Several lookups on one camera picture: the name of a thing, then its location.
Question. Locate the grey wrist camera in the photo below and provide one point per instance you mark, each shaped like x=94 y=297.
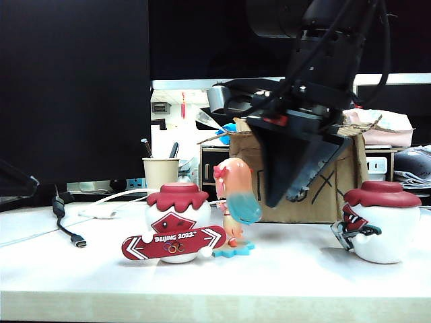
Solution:
x=217 y=99

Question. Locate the large black monitor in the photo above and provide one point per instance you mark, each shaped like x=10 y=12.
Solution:
x=67 y=101

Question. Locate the white jar doll with snowboard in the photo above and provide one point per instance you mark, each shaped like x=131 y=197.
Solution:
x=178 y=208

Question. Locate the pink haired girl doll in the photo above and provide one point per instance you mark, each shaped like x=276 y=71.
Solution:
x=235 y=181

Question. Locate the pink tissue pack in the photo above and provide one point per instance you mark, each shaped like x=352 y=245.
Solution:
x=387 y=136

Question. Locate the folded stack of papers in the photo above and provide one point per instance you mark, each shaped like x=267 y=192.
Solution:
x=414 y=168

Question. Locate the brown cardboard box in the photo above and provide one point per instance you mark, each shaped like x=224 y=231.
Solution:
x=320 y=212

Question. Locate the beige paper cup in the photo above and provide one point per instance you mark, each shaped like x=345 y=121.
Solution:
x=160 y=175

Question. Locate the white power strip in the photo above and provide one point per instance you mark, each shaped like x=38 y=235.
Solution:
x=136 y=183

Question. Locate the silver tipped pen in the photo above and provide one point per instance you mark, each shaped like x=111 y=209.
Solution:
x=147 y=148

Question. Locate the white jar doll with skates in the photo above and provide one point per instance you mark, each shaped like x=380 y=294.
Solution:
x=387 y=232

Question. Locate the black monitor silver bezel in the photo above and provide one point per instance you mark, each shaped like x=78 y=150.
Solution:
x=202 y=40

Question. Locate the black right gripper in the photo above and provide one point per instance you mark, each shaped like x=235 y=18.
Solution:
x=323 y=77

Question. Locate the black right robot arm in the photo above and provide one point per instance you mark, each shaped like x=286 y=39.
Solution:
x=276 y=18

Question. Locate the blue wet wipes pack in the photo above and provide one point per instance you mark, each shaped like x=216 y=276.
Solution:
x=227 y=129

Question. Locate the white USB hub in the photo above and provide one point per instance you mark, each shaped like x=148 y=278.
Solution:
x=376 y=165

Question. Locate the black clip pen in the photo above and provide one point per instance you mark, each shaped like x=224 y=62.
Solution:
x=173 y=150

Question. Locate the black monitor stand leg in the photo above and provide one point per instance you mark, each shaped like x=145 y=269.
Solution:
x=17 y=181

